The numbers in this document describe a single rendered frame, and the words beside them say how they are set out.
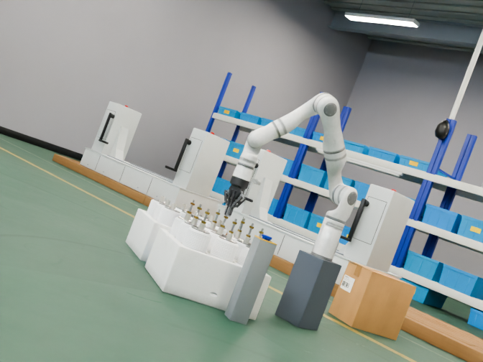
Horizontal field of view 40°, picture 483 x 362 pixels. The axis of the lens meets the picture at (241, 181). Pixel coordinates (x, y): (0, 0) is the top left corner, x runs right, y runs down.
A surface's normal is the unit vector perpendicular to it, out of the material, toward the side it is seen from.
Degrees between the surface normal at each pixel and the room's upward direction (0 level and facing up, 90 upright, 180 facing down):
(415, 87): 90
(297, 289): 90
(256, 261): 90
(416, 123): 90
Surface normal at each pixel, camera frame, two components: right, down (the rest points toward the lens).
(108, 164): -0.65, -0.26
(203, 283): 0.31, 0.11
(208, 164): 0.67, 0.26
